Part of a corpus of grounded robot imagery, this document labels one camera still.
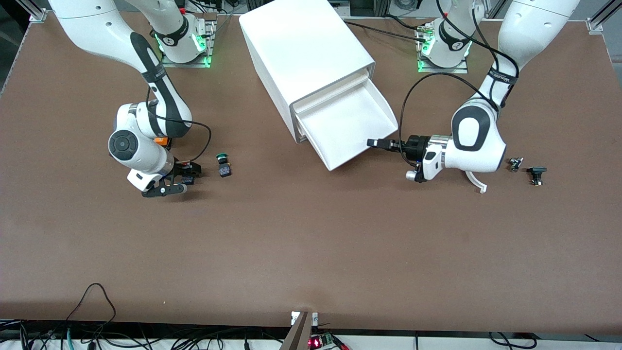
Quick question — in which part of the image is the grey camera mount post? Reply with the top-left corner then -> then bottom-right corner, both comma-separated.
279,311 -> 319,350

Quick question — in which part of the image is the circuit board with red light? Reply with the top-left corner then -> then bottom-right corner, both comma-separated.
308,333 -> 350,350

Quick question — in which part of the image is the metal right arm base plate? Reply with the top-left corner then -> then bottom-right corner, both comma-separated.
160,19 -> 217,69

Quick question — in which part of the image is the black table cable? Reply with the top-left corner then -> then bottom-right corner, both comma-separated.
343,20 -> 428,43

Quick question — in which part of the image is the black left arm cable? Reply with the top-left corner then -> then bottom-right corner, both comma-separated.
399,0 -> 519,168

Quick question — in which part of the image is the white drawer cabinet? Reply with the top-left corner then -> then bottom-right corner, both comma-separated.
239,0 -> 376,144

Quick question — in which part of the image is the black looped cable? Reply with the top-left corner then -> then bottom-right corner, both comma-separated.
65,283 -> 117,336

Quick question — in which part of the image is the white curved plastic bracket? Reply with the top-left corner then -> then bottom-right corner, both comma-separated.
466,170 -> 488,194

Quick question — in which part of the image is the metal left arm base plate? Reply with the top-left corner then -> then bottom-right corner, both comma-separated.
417,22 -> 468,74

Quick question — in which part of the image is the white plastic drawer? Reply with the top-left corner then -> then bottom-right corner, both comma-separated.
297,79 -> 399,172
292,70 -> 370,115

